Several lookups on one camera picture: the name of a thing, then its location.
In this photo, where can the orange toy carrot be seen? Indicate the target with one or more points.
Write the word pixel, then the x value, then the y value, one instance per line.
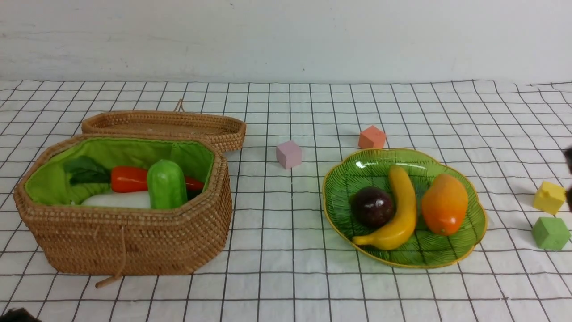
pixel 84 170

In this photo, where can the woven rattan basket lid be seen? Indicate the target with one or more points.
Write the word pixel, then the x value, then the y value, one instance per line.
pixel 223 132

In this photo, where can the pink foam cube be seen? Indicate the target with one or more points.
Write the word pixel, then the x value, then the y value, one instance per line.
pixel 289 154

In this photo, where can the yellow foam cube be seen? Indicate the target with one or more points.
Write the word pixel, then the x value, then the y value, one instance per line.
pixel 549 198

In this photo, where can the white toy radish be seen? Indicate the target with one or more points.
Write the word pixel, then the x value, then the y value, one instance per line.
pixel 140 199

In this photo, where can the green foam cube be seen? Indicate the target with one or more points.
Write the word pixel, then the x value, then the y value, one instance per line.
pixel 550 233

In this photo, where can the orange toy mango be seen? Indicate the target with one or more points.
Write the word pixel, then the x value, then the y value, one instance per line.
pixel 444 205

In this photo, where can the light green toy gourd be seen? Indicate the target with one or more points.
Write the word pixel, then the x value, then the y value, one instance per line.
pixel 166 185

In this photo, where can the yellow toy banana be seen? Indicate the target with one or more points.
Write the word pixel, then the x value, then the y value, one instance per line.
pixel 403 224

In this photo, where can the dark purple toy mangosteen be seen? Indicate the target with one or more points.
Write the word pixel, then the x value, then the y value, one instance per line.
pixel 372 207

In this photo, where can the woven rattan basket green lining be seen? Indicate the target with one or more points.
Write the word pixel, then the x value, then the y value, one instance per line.
pixel 117 242

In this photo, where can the orange foam cube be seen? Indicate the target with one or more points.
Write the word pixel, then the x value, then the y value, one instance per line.
pixel 372 137

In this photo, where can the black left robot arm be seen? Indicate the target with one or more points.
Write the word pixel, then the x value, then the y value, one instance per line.
pixel 18 315

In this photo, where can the green leaf-shaped glass plate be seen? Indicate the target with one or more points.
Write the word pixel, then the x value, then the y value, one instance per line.
pixel 424 249

